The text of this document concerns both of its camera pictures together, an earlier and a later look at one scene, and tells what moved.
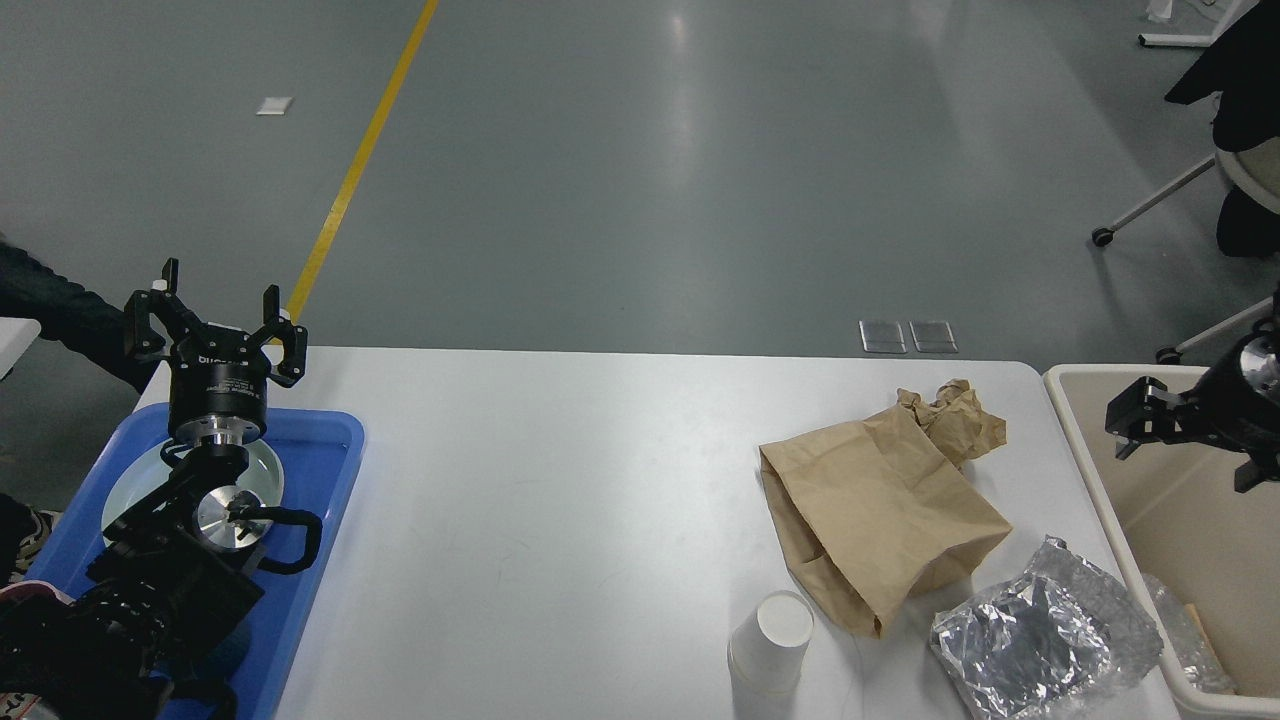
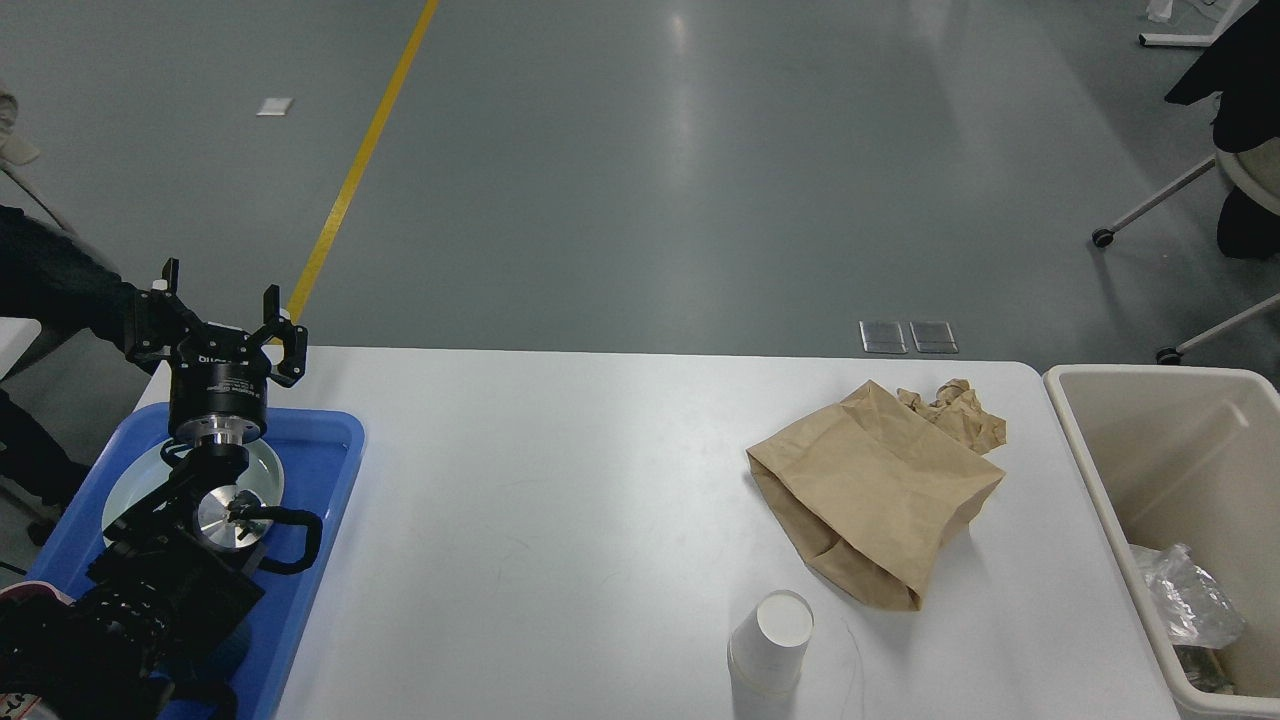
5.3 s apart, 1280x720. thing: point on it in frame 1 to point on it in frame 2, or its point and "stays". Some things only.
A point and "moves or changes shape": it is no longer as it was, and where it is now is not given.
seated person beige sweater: (64, 310) to (45, 276)
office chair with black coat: (1240, 71) stays
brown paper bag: (865, 511) moves or changes shape
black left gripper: (215, 372) stays
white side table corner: (16, 335) stays
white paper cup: (766, 656) stays
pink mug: (32, 603) stays
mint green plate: (260, 470) stays
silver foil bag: (1050, 645) to (1195, 609)
